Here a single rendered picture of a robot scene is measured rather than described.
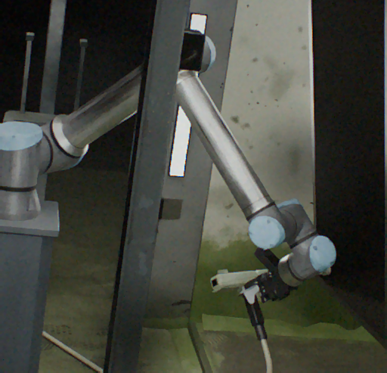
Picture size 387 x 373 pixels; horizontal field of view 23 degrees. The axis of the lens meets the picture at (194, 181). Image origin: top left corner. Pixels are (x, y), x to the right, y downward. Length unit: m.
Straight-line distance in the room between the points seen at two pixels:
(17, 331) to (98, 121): 0.70
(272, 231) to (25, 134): 0.84
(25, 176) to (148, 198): 1.28
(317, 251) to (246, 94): 1.18
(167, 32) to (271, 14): 2.04
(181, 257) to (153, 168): 2.15
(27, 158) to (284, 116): 1.20
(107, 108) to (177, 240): 1.02
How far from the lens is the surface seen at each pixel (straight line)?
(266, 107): 3.76
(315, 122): 3.26
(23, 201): 3.00
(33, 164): 3.00
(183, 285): 3.91
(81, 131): 3.03
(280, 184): 3.85
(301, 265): 2.73
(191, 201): 3.80
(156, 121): 1.71
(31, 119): 3.71
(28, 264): 2.99
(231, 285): 2.90
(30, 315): 3.06
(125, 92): 2.91
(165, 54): 1.69
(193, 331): 3.89
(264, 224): 2.58
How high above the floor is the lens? 1.55
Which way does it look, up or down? 14 degrees down
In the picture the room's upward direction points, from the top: 8 degrees clockwise
